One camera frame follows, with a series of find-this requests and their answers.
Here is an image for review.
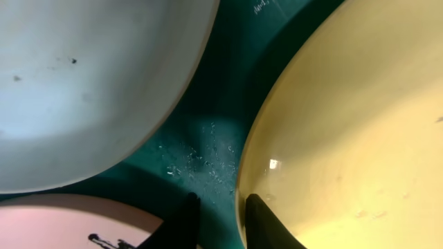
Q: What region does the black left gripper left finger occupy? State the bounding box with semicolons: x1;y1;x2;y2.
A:
136;192;201;249

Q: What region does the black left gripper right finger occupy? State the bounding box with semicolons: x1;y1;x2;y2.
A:
244;194;306;249

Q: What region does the yellow plate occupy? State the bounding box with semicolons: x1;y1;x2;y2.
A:
235;0;442;248

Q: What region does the light blue plate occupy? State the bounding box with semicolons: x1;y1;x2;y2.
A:
1;0;219;194

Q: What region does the blue plastic tray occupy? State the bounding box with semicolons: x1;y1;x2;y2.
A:
1;0;339;248

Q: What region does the pink plate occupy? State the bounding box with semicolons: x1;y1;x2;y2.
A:
1;194;163;249

